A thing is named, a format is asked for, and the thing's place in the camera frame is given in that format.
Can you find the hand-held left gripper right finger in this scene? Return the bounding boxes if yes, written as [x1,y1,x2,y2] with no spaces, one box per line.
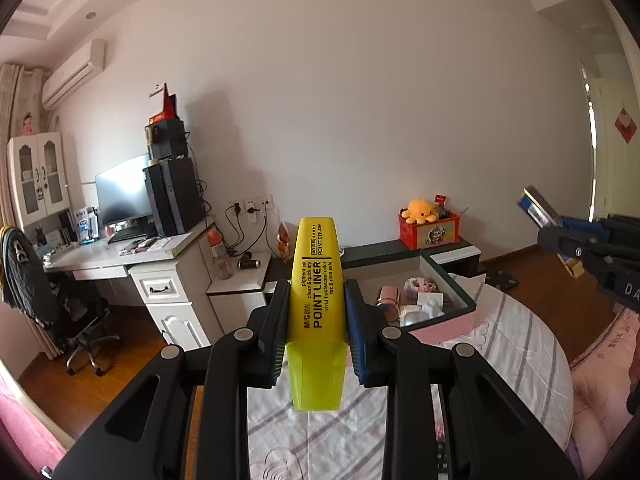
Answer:
[342,278,571,480]

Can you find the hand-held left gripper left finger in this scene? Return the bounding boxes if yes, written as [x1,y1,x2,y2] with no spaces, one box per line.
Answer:
[52,279,292,480]

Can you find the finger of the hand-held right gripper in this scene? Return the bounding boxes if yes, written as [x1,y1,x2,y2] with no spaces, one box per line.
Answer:
[560,216,609,239]
[537,225,609,267]

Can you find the blue case yellow end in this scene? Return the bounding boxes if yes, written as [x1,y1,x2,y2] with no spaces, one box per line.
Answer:
[517,185,585,278]

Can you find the yellow highlighter pen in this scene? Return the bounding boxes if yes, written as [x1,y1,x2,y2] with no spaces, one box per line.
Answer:
[285,216,348,413]

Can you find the white building block figure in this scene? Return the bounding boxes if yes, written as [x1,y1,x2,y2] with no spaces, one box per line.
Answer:
[419,294,446,318]

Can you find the pink box dark rim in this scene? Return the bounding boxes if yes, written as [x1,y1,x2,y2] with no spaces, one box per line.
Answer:
[342,250,477,346]

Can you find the person's right forearm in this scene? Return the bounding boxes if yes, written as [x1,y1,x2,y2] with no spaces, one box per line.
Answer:
[627,347,640,416]

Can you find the white door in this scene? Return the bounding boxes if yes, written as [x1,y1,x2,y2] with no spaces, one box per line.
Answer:
[577,57,640,221]

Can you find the black floor scale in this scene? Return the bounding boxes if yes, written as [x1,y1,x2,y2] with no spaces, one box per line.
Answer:
[484,269,521,292]

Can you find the pink building block figure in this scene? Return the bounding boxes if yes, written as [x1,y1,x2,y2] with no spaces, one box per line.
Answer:
[404,276,441,295]

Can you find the light pink quilt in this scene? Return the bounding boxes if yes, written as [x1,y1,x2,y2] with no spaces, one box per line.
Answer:
[570,307,640,480]

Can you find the clear bottle orange top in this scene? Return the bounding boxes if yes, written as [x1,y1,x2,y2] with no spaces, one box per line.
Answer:
[207,225,235,281]

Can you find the orange wrapped item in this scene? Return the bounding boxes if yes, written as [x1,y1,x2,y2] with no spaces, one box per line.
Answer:
[276,222,293,261]

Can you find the red door decoration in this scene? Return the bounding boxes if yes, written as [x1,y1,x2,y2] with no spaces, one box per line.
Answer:
[614,105,640,142]

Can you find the white computer desk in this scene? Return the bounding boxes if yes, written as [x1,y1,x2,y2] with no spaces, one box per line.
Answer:
[42,220,223,351]

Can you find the round bed striped sheet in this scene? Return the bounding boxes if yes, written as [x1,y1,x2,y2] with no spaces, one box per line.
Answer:
[245,272,576,480]

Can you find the white dark-topped nightstand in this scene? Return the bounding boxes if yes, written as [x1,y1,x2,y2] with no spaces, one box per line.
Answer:
[342,235,482,281]

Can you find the red printed storage box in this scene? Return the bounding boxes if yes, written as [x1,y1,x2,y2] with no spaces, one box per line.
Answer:
[398,210,462,251]

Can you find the yellow octopus plush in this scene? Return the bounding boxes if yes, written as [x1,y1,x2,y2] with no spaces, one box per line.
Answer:
[402,198,441,225]

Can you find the magazine on desk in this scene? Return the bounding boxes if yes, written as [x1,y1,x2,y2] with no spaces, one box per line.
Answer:
[119,237,173,256]

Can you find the black computer tower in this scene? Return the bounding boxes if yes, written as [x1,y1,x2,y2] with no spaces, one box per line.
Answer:
[142,157,206,237]

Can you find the black keyboard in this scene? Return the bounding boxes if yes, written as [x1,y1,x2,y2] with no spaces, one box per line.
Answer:
[107,225,161,243]

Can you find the black office chair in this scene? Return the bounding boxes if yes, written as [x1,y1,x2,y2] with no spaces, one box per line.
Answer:
[0,227,121,376]

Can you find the black computer monitor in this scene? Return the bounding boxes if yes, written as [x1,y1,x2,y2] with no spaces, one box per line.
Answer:
[95,154,153,228]

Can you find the black speaker stack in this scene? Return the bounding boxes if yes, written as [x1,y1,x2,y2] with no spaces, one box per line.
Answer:
[145,117,188,162]

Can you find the red pointed box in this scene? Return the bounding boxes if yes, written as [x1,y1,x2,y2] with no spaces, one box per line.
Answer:
[147,84,178,123]

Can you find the dark printed jacket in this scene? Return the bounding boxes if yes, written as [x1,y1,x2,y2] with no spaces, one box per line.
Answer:
[0,227,63,323]

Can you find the deep pink cloth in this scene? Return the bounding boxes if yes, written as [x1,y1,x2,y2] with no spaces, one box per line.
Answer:
[0,360,68,480]

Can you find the white glass door cabinet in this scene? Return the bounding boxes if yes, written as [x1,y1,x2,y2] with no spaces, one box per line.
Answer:
[6,131,71,231]

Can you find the white air conditioner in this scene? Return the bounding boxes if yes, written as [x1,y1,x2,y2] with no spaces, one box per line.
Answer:
[41,39,107,111]

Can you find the beige curtain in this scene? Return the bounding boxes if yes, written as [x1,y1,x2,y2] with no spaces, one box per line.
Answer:
[0,62,48,241]

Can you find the white wall outlets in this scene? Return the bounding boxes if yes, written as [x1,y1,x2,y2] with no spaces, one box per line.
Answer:
[229,195,276,216]

